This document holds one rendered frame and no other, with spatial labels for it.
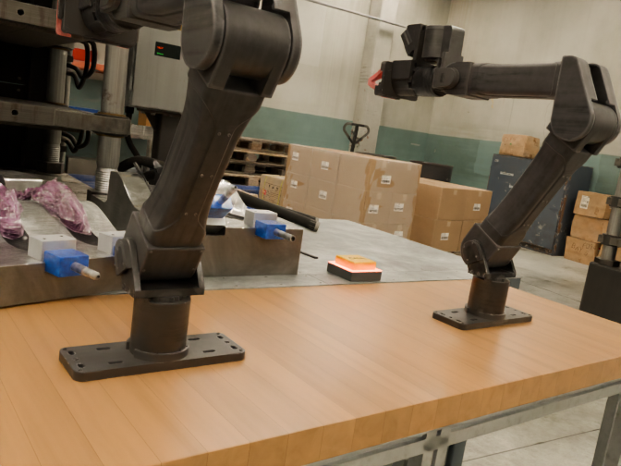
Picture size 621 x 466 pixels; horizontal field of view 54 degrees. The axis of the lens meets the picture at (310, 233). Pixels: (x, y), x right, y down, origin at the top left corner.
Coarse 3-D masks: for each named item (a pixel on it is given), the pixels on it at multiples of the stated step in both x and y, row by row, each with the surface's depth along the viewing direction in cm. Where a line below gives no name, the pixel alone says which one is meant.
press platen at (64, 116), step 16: (0, 96) 215; (0, 112) 154; (16, 112) 159; (32, 112) 158; (48, 112) 161; (64, 112) 161; (80, 112) 165; (80, 128) 162; (96, 128) 162; (112, 128) 162; (128, 128) 166; (80, 144) 215
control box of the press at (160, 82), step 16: (144, 32) 176; (160, 32) 179; (176, 32) 181; (144, 48) 177; (160, 48) 180; (176, 48) 182; (128, 64) 179; (144, 64) 178; (160, 64) 181; (176, 64) 183; (128, 80) 179; (144, 80) 179; (160, 80) 182; (176, 80) 185; (128, 96) 179; (144, 96) 180; (160, 96) 183; (176, 96) 186; (128, 112) 190; (144, 112) 189; (160, 112) 186; (176, 112) 188; (160, 128) 190; (176, 128) 193; (128, 144) 193; (160, 144) 191; (160, 160) 192
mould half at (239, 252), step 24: (120, 192) 124; (144, 192) 123; (216, 192) 134; (120, 216) 124; (216, 240) 106; (240, 240) 108; (264, 240) 111; (216, 264) 107; (240, 264) 110; (264, 264) 113; (288, 264) 116
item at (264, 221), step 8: (248, 216) 112; (256, 216) 110; (264, 216) 111; (272, 216) 112; (248, 224) 112; (256, 224) 110; (264, 224) 108; (272, 224) 108; (280, 224) 109; (256, 232) 110; (264, 232) 108; (272, 232) 108; (280, 232) 107; (288, 240) 105
